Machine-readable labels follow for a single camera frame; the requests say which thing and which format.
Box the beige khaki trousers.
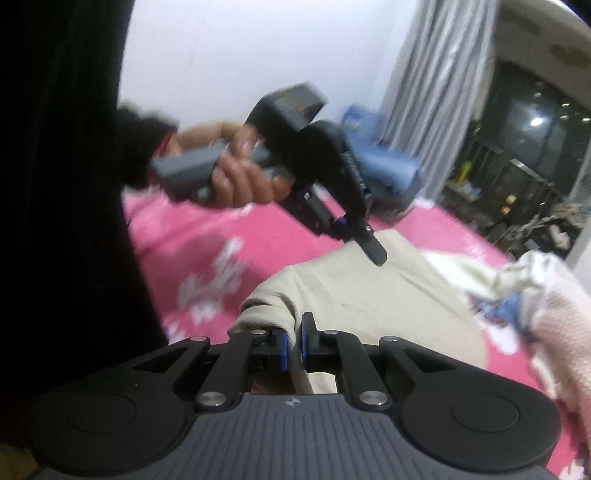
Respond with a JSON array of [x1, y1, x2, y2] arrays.
[[228, 230, 487, 394]]

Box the folded blue jeans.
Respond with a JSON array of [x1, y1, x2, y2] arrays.
[[355, 145, 423, 199]]

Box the person's left hand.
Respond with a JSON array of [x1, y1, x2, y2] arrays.
[[209, 122, 290, 208]]

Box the blue water jug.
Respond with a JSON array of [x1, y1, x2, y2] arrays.
[[341, 104, 383, 145]]

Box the blue cloth in pile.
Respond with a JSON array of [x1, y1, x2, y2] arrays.
[[479, 294, 522, 327]]

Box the black metal railing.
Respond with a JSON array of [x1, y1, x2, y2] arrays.
[[443, 133, 569, 250]]

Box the pink floral bed blanket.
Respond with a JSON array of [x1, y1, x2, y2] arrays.
[[124, 192, 586, 479]]

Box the folded dark grey garment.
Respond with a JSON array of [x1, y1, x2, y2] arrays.
[[370, 177, 423, 224]]

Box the cream white garment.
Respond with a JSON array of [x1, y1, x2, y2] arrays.
[[421, 250, 517, 301]]

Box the white shirt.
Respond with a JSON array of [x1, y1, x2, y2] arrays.
[[492, 250, 565, 299]]

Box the person's dark clothed torso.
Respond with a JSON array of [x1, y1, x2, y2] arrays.
[[1, 1, 172, 447]]

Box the pink white checkered garment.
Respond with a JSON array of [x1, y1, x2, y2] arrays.
[[526, 267, 591, 416]]

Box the grey curtain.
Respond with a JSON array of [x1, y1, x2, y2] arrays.
[[379, 1, 499, 200]]

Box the person's left forearm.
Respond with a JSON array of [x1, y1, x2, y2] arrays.
[[164, 121, 250, 155]]

